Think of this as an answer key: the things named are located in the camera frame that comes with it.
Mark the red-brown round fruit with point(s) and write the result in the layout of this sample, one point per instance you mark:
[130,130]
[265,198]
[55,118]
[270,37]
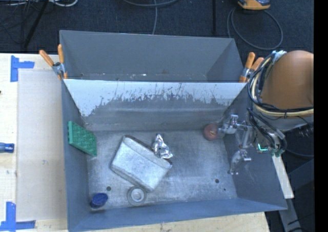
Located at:
[210,132]

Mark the crumpled silver foil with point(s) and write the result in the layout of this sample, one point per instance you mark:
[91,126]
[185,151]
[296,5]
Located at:
[161,147]

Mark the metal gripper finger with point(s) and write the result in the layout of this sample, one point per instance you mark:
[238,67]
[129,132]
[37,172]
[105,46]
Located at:
[237,160]
[229,127]

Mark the dark green flat block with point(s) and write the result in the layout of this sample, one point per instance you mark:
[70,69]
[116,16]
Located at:
[83,138]

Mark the silver foil tray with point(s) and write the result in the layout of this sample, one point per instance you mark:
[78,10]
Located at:
[139,165]

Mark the clear round glass lid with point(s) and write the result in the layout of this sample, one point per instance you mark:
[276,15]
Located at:
[136,195]

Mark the blue round cap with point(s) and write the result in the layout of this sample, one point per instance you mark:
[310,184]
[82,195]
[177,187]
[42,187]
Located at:
[99,199]

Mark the grey metal bin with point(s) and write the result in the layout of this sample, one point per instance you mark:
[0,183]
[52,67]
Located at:
[194,169]

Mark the pale wood board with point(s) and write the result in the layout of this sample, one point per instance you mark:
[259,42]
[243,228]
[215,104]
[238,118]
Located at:
[41,133]

